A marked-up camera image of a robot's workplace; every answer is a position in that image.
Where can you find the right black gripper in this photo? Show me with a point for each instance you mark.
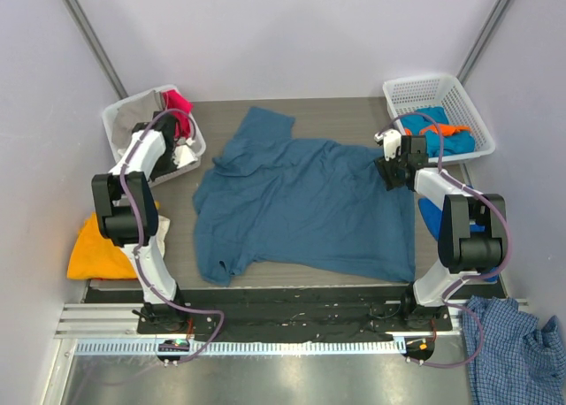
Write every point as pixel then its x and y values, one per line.
pixel 390 173

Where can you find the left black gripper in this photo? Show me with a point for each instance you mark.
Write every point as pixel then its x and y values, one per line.
pixel 165 165

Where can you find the white plastic basket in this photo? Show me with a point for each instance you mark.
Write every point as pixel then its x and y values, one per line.
pixel 409 94
pixel 196 141

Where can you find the dark teal blue t-shirt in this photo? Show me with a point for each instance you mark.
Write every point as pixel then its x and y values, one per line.
pixel 272 198

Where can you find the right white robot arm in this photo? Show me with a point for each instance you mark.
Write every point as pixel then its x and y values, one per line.
pixel 473 239

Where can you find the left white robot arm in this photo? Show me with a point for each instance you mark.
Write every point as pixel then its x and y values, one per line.
pixel 126 212

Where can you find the pink shirt in basket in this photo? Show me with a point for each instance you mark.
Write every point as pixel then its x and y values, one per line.
pixel 172 99

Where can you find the white shirt in basket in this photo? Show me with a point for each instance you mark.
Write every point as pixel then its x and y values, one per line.
pixel 146 159

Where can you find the bright blue folded shirt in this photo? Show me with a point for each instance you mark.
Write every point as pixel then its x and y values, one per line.
pixel 431 215

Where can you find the orange shirt in basket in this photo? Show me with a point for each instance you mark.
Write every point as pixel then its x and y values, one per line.
pixel 440 129

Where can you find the turquoise shirt in basket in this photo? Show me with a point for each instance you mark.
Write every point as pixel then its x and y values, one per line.
pixel 452 145

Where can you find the yellow orange folded shirt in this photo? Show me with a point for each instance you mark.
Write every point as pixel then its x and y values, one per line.
pixel 94 257

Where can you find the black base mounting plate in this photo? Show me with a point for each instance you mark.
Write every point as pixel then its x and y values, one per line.
pixel 213 301

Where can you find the blue checkered cloth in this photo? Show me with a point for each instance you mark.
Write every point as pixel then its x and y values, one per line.
pixel 520 361

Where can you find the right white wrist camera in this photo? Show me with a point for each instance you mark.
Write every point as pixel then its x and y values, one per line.
pixel 389 140

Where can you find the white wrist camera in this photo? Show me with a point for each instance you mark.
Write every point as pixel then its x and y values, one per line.
pixel 389 140
pixel 183 155

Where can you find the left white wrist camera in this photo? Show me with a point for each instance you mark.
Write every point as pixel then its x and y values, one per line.
pixel 183 155

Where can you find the left corner metal post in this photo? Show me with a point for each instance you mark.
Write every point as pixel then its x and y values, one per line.
pixel 80 18

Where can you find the corner metal post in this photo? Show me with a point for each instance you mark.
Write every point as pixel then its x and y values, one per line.
pixel 80 18
pixel 485 35

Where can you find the right corner metal post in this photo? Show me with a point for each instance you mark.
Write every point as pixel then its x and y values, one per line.
pixel 485 35

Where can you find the aluminium rail frame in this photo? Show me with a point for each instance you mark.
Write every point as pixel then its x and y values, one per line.
pixel 88 321

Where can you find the white slotted cable duct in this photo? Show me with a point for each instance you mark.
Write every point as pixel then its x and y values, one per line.
pixel 174 347

